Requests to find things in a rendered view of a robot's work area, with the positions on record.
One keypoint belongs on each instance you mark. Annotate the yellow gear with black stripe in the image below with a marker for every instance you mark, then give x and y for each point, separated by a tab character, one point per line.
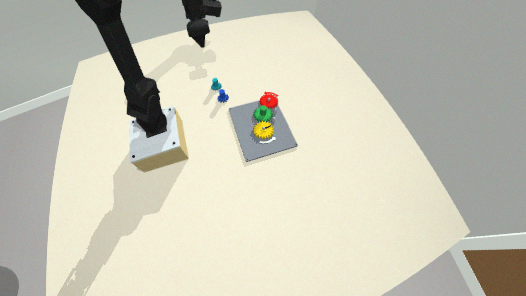
263	133

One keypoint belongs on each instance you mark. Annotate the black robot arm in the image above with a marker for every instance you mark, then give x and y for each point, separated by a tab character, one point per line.
141	93

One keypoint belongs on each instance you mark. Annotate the red gear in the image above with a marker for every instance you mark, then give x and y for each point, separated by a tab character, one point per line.
264	101

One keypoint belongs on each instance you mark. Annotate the blue gear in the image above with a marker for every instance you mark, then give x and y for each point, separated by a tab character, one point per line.
222	96

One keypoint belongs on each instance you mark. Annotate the teal gear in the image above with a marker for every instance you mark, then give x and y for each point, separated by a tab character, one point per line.
215	86

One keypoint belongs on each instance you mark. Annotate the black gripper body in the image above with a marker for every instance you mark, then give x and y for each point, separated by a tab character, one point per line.
199	26

